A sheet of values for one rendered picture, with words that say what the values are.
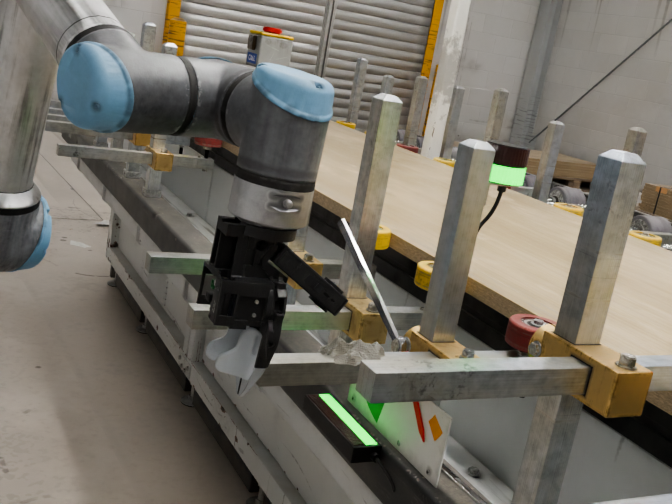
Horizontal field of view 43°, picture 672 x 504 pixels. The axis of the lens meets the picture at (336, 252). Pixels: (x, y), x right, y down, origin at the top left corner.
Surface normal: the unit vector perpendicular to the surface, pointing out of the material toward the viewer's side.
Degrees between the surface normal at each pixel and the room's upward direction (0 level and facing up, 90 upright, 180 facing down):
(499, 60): 90
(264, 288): 90
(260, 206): 89
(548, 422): 90
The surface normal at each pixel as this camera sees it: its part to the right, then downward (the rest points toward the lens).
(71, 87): -0.69, 0.09
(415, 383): 0.43, 0.30
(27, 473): 0.17, -0.96
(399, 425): -0.89, -0.04
